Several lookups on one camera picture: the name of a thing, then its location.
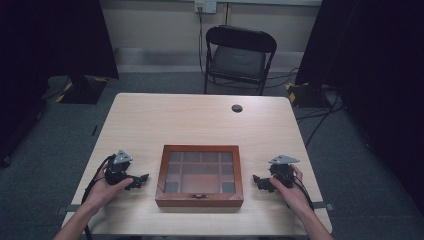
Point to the person's left hand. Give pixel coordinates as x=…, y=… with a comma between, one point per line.
x=105, y=191

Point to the black stand base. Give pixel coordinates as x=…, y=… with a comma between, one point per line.
x=306, y=95
x=83, y=90

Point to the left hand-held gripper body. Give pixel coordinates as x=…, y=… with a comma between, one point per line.
x=116, y=173

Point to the person's right hand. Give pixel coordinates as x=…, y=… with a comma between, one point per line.
x=293, y=196

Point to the black folding chair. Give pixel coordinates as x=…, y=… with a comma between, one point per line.
x=238, y=60

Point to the wooden box with glass lid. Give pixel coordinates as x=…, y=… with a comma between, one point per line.
x=200, y=176

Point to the white wall outlet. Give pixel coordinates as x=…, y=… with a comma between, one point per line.
x=205, y=6

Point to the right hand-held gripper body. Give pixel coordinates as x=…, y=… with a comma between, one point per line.
x=283, y=171

